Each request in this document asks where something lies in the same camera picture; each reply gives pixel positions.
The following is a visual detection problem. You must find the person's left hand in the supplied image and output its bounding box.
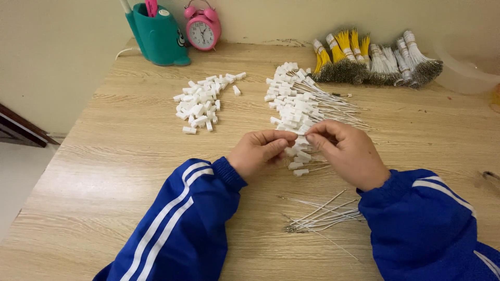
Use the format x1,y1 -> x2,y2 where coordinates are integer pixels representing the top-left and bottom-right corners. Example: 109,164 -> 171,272
228,129 -> 299,184

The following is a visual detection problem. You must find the white cable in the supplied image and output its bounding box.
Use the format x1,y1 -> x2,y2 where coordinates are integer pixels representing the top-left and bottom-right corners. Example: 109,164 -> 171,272
115,46 -> 142,61

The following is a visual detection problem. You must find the teal whale pen holder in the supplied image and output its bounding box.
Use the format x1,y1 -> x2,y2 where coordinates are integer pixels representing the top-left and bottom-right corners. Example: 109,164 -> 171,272
125,3 -> 191,67

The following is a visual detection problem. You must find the pile of wired white connectors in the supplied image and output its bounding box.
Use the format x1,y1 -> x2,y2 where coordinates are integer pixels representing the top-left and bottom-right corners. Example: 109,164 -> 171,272
264,62 -> 378,177

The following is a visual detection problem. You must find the dark wooden furniture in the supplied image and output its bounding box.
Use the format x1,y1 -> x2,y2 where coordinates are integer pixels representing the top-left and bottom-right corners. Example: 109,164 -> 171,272
0,103 -> 61,148

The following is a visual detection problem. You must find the white wire bundle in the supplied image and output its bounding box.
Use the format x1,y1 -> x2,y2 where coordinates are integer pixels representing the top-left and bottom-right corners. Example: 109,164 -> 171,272
369,43 -> 392,86
394,37 -> 420,89
382,46 -> 404,86
403,30 -> 444,85

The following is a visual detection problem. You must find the translucent plastic container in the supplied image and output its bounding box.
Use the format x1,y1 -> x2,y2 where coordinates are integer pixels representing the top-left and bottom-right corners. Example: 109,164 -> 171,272
433,34 -> 500,95

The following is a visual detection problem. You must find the pile of empty white housings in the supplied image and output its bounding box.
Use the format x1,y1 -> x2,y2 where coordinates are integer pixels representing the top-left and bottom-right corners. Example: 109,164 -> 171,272
173,72 -> 247,135

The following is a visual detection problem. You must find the yellow wire bundle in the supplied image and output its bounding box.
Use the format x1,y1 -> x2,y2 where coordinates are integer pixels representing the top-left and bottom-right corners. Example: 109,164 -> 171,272
359,34 -> 372,70
326,33 -> 354,84
349,28 -> 364,64
335,29 -> 369,85
312,39 -> 335,83

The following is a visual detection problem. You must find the pink alarm clock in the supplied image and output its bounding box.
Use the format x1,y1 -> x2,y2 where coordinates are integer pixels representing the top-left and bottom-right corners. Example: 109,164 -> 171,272
184,0 -> 222,52

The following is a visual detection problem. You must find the heap of loose white wires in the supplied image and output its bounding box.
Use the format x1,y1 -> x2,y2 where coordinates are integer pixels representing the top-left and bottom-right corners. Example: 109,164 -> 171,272
278,189 -> 366,262

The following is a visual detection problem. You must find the person's right hand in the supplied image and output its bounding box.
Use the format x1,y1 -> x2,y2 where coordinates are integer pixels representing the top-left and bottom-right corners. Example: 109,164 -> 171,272
305,119 -> 391,192

